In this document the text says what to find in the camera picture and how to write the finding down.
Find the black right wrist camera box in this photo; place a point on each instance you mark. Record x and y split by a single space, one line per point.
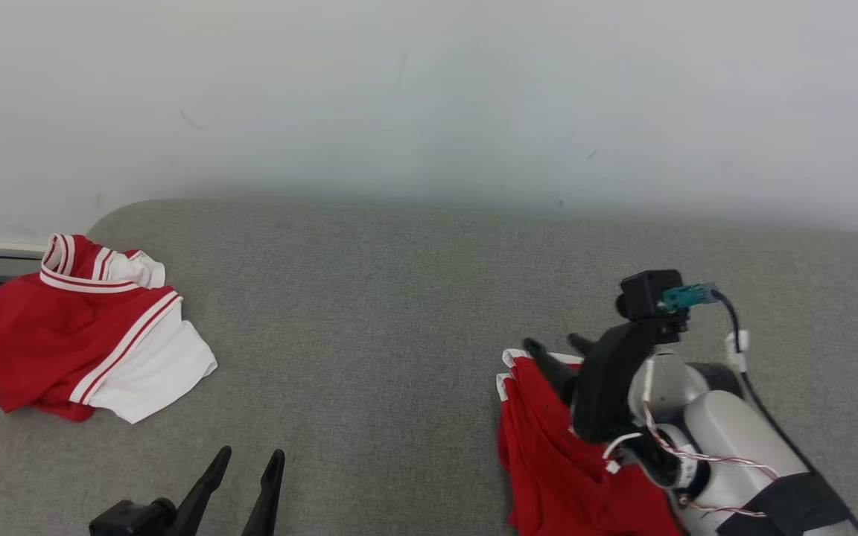
645 294

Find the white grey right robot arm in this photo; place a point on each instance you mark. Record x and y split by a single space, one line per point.
727 432

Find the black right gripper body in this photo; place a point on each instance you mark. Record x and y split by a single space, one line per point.
608 380

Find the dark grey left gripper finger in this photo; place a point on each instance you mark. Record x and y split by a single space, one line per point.
269 499
202 499

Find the red white basketball jersey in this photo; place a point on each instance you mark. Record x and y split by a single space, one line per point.
42 342

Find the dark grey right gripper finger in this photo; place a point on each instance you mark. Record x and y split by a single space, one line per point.
557 372
583 344

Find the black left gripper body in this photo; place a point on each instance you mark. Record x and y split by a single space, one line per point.
131 519

